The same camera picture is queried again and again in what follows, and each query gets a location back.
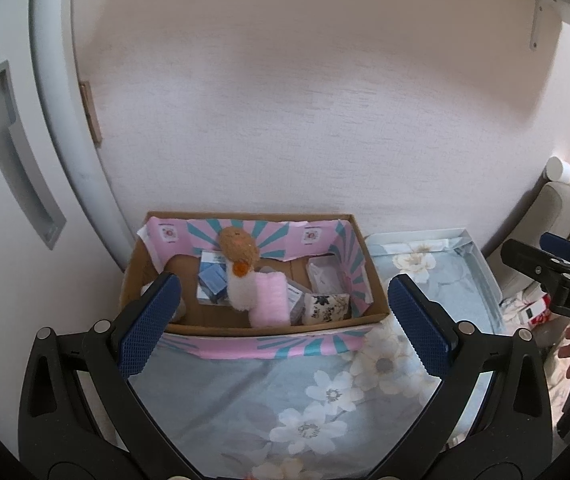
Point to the white shelf bracket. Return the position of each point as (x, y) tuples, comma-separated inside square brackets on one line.
[(540, 20)]

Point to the brown and white plush sock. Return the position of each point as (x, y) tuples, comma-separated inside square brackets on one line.
[(237, 249)]

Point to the white printed tissue pack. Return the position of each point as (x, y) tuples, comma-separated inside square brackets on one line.
[(325, 309)]

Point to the beige cushion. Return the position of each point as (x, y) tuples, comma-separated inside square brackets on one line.
[(560, 210)]

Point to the white cup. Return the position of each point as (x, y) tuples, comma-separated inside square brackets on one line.
[(558, 169)]

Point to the pink striped cardboard box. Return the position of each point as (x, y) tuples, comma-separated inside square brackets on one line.
[(275, 347)]

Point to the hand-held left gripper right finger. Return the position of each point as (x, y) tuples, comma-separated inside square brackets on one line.
[(420, 332)]

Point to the brass door plate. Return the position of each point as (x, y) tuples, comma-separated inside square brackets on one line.
[(91, 115)]

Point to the white floral sock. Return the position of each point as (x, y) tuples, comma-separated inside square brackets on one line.
[(146, 290)]

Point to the blue floral bed sheet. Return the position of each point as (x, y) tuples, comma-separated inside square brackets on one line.
[(245, 400)]

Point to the pink fuzzy sock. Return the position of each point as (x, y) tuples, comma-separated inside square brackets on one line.
[(270, 300)]

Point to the dental floss packet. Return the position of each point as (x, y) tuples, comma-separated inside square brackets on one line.
[(329, 275)]

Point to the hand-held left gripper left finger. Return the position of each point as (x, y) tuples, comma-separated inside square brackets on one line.
[(147, 327)]

